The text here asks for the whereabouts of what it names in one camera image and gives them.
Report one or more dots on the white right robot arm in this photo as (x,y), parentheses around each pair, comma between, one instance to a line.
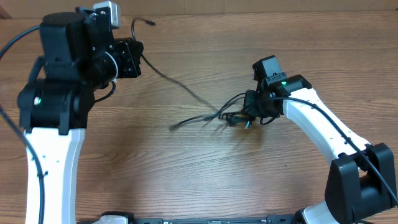
(361,181)

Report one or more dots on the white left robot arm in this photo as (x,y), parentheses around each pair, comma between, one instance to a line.
(81,55)

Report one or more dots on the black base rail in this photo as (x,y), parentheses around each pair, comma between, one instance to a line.
(128,218)

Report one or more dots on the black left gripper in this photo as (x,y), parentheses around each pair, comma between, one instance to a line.
(129,51)

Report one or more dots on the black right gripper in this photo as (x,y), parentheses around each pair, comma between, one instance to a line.
(252,110)

